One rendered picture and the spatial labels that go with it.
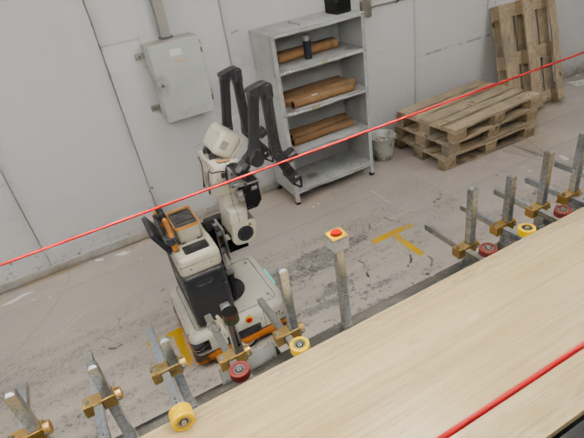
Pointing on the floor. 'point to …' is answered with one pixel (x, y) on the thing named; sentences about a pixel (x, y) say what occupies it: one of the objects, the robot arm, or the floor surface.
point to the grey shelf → (324, 29)
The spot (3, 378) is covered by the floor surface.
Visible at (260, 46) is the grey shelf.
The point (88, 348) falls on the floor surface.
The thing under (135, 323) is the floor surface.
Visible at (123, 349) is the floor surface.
